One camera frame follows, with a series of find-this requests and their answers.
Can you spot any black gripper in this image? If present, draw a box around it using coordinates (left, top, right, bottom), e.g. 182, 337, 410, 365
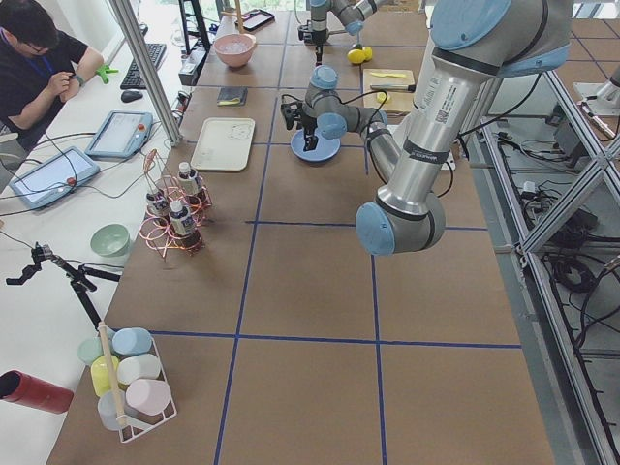
280, 94, 318, 152

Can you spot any blue plate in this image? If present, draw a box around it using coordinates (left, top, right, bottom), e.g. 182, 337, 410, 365
291, 130, 341, 164

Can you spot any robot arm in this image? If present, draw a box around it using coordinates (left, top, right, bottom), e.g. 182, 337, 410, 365
280, 65, 400, 182
356, 1, 573, 256

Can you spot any lemon half slice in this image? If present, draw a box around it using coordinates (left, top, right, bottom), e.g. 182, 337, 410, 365
376, 92, 390, 104

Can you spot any cream bear tray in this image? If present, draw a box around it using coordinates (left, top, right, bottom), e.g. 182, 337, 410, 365
190, 117, 256, 171

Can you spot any grey folded cloth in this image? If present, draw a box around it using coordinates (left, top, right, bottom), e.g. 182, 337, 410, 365
216, 86, 248, 107

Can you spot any wooden cutting board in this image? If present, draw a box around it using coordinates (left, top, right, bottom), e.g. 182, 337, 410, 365
362, 69, 416, 114

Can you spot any large yellow lemon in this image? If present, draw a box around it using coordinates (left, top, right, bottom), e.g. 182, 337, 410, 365
347, 48, 366, 65

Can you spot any yellow plastic knife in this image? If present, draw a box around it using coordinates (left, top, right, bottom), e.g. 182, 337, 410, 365
370, 72, 408, 79

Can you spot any steel cylinder muddler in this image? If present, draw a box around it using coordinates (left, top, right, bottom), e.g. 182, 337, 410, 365
369, 84, 417, 93

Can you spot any pink bowl of ice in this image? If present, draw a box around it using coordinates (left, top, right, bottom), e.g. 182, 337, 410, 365
213, 34, 257, 68

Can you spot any tea bottle back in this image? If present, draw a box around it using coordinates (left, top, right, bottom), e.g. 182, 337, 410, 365
178, 162, 206, 205

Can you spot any tea bottle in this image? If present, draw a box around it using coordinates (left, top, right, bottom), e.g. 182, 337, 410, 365
170, 200, 202, 252
178, 162, 206, 205
146, 186, 170, 217

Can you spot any tea bottle middle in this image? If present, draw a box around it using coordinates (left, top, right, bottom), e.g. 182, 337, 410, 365
170, 200, 202, 252

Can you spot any tea bottle left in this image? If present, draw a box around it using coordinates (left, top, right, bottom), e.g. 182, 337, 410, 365
146, 186, 170, 217

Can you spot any black keyboard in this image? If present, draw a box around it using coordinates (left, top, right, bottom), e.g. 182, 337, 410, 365
119, 43, 169, 90

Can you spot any black computer mouse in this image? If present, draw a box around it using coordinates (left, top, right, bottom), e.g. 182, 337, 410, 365
120, 89, 143, 103

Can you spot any blue teach pendant far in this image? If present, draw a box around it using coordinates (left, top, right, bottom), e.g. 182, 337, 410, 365
85, 110, 153, 159

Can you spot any blue teach pendant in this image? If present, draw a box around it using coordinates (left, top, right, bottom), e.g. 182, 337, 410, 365
9, 146, 100, 209
85, 110, 153, 159

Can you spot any green bowl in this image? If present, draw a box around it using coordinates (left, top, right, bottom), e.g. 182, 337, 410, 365
90, 224, 131, 258

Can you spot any blue teach pendant near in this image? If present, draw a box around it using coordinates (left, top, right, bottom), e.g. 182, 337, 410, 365
9, 146, 100, 209

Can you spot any light blue cup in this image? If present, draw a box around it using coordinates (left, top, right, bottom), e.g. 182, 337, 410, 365
112, 327, 152, 357

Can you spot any seated person black shirt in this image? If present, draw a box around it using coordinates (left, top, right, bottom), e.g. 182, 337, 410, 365
1, 0, 104, 152

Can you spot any white cup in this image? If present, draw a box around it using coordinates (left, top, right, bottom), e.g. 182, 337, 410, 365
117, 354, 161, 386

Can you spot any green cup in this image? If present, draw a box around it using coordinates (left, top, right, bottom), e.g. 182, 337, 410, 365
77, 337, 104, 366

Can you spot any pink cup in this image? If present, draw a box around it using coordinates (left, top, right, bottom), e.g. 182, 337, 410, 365
126, 379, 171, 416

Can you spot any yellow cup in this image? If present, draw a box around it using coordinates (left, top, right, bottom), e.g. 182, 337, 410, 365
90, 356, 111, 397

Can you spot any pale grey cup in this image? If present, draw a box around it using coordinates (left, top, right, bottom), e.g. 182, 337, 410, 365
98, 390, 139, 431

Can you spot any red cylinder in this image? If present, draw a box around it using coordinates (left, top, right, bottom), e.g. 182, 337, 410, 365
1, 370, 74, 414

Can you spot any copper wire bottle rack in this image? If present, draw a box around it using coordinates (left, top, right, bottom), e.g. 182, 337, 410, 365
139, 149, 212, 258

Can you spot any black camera tripod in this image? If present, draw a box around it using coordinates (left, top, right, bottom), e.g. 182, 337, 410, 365
5, 243, 122, 330

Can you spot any wooden rack handle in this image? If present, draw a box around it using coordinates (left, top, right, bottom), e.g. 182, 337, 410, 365
98, 321, 128, 429

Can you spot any white wire stand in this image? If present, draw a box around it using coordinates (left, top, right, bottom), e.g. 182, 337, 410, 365
91, 337, 177, 443

